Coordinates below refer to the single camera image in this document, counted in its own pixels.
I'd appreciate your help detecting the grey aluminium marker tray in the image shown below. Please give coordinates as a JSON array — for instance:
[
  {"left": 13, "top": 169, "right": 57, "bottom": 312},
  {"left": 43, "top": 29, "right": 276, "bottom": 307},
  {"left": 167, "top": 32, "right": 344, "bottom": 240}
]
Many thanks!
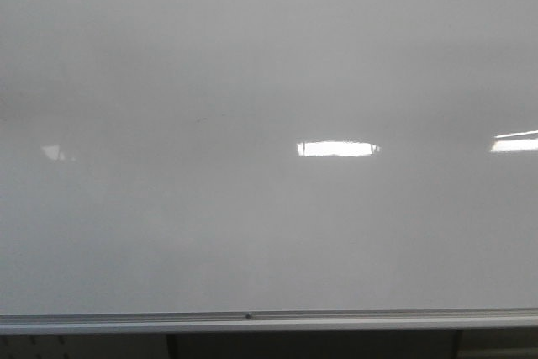
[{"left": 1, "top": 308, "right": 537, "bottom": 335}]

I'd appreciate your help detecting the white whiteboard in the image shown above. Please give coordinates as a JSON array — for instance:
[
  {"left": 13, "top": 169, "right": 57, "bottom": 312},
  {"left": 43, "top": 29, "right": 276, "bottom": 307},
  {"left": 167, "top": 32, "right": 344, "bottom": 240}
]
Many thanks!
[{"left": 1, "top": 0, "right": 537, "bottom": 315}]

